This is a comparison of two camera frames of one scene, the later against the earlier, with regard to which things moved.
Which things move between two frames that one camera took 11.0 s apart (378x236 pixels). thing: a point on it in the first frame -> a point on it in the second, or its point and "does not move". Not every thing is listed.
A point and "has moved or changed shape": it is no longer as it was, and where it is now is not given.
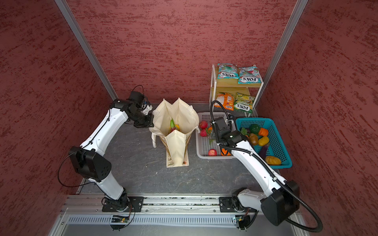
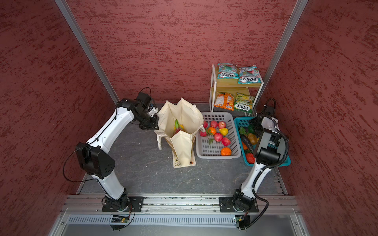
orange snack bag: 225,100 does not move
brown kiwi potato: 253,138 does not move
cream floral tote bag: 175,144 has moved or changed shape
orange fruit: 224,151 does not move
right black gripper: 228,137 -> 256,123
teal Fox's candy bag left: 227,71 does not move
